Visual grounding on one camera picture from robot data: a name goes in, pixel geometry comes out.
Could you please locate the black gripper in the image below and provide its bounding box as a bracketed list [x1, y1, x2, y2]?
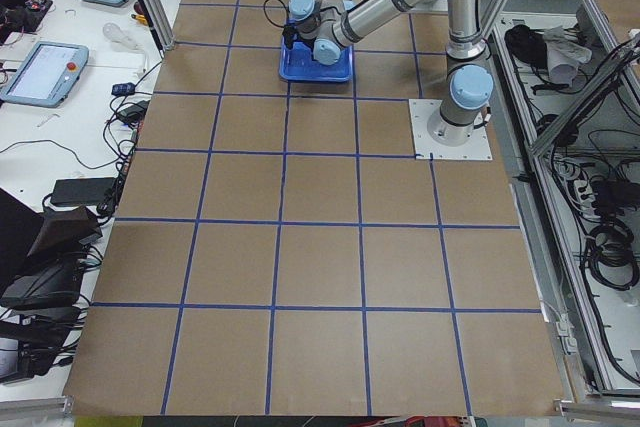
[282, 22, 299, 50]

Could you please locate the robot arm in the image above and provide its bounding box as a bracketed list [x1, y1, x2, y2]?
[279, 0, 494, 148]

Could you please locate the blue plastic tray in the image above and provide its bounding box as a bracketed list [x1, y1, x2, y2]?
[279, 33, 353, 83]

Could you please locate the teach pendant near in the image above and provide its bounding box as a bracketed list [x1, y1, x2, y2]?
[1, 41, 89, 108]

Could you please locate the black power adapter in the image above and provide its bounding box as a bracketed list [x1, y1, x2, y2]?
[50, 177, 116, 207]

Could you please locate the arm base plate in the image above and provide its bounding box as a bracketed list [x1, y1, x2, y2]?
[408, 99, 493, 161]

